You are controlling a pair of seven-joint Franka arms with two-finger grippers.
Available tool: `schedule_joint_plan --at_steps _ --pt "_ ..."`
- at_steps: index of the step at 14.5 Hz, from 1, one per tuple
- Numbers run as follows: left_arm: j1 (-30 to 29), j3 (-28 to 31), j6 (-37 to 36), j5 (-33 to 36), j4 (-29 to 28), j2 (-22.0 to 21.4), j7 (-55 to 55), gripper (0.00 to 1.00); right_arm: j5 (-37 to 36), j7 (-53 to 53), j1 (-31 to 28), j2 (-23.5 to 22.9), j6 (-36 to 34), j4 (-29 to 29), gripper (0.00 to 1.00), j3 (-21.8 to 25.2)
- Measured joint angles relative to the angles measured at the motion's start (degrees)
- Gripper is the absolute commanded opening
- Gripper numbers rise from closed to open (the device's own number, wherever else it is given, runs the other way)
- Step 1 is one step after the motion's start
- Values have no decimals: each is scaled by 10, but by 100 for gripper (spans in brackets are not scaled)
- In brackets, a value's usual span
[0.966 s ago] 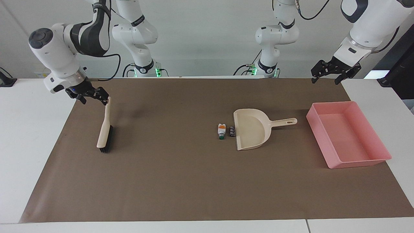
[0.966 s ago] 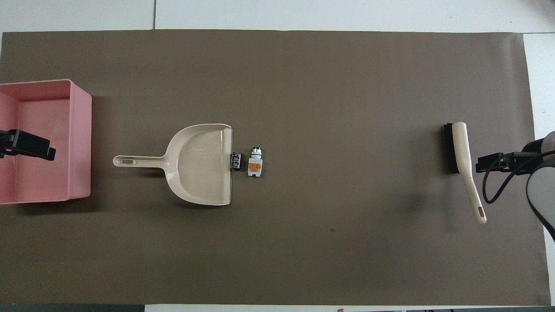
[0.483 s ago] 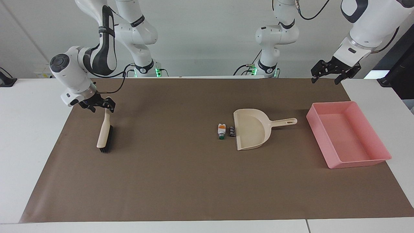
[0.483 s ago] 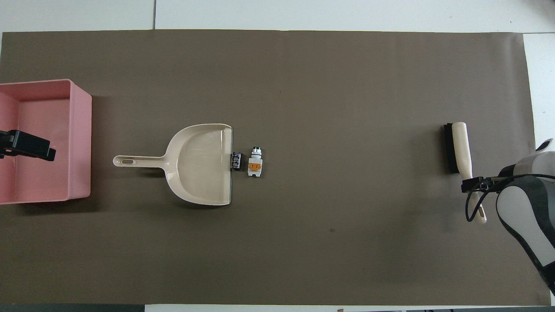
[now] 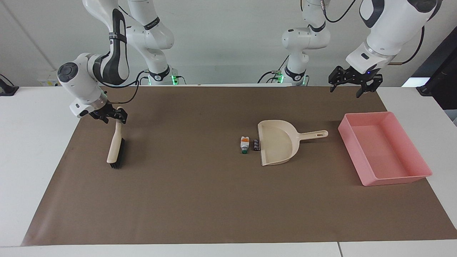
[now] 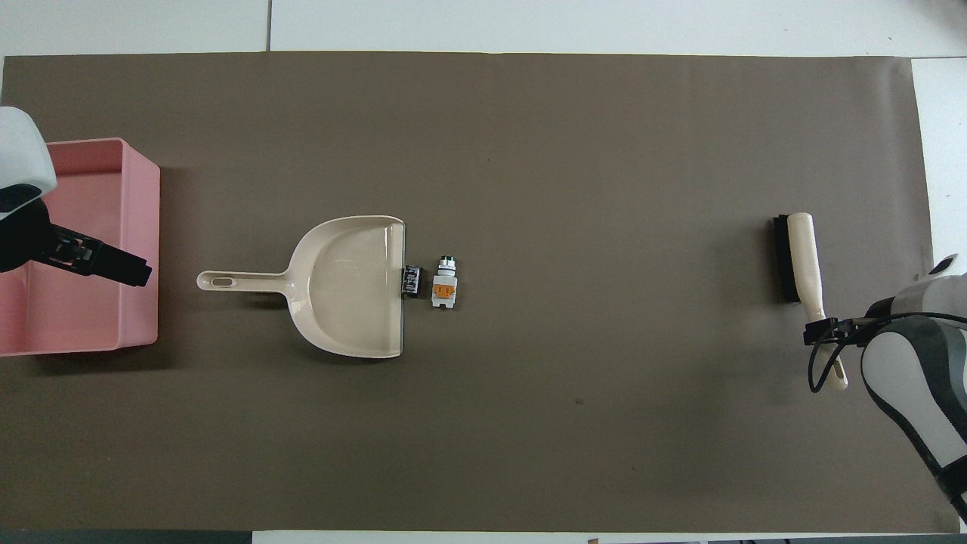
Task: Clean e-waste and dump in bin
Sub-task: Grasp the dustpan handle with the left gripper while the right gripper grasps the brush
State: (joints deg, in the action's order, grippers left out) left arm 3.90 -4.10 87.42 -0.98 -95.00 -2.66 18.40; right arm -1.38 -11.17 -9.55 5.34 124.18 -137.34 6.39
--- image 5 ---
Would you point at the pink plastic bin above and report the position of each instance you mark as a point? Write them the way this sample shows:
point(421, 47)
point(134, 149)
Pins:
point(385, 150)

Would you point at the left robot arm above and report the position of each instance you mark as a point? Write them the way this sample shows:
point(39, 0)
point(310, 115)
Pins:
point(387, 32)

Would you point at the cream brush with black bristles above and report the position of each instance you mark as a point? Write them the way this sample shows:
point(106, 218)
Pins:
point(115, 142)

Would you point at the white orange green small part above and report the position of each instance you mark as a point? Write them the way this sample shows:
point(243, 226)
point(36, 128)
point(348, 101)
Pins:
point(245, 144)

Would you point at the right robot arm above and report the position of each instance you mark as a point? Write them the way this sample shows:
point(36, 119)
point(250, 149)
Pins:
point(157, 34)

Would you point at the small black electronic part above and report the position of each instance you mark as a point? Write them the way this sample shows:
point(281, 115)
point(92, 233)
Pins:
point(256, 144)

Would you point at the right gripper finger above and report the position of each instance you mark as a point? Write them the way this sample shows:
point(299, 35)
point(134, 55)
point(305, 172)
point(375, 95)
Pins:
point(122, 115)
point(105, 119)

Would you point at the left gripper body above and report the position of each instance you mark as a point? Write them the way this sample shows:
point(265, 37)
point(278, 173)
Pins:
point(358, 76)

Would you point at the cream plastic dustpan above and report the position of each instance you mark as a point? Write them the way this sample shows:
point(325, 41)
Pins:
point(278, 142)

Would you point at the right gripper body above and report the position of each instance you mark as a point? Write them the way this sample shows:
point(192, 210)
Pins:
point(101, 112)

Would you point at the black stand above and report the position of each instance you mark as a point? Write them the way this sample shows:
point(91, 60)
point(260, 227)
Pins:
point(442, 78)
point(8, 89)

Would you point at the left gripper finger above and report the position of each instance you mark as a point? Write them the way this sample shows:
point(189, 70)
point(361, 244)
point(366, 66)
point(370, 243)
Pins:
point(371, 85)
point(336, 76)

